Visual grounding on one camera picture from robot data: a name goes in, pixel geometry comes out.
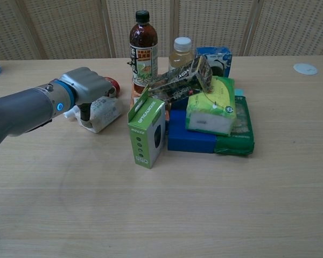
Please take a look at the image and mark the blue rectangular box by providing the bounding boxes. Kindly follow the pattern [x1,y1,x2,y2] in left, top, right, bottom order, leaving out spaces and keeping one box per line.
[167,109,217,154]

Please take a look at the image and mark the white face tissue pack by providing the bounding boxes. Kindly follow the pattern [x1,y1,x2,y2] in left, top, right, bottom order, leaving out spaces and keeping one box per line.
[80,96,124,133]

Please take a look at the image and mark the woven folding screen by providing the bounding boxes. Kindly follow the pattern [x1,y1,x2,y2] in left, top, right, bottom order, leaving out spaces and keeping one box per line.
[0,0,323,61]

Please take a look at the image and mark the white round lid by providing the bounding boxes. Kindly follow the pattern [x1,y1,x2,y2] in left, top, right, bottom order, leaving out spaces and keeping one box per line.
[293,63,319,75]

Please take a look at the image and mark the yellow drink bottle white cap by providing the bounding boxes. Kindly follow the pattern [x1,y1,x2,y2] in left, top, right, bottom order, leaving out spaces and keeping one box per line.
[168,37,195,72]

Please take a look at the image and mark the orange flat box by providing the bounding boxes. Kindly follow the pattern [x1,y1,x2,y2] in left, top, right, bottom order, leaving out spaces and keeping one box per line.
[130,88,143,108]

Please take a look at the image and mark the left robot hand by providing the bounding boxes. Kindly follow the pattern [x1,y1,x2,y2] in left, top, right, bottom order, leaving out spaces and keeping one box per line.
[58,67,116,128]

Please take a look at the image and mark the green optical mouse box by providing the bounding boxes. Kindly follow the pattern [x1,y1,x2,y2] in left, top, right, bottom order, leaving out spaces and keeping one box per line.
[127,90,167,170]

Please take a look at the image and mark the blue and white carton box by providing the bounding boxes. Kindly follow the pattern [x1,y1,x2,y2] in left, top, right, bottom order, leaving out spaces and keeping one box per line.
[195,46,233,79]

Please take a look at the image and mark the dark green snack package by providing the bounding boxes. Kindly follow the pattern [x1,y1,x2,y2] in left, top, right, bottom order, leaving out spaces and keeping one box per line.
[214,95,255,157]

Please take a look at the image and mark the red ketchup squeeze bottle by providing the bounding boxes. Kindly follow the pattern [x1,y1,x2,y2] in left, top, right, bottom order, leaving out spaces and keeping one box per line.
[64,76,121,119]

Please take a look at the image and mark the yellow green tissue pack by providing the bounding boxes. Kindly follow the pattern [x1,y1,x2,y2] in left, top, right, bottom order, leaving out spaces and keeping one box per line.
[185,76,236,137]

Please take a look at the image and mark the dark tea bottle green cap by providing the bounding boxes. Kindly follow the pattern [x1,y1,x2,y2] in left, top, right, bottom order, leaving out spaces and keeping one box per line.
[127,10,159,95]

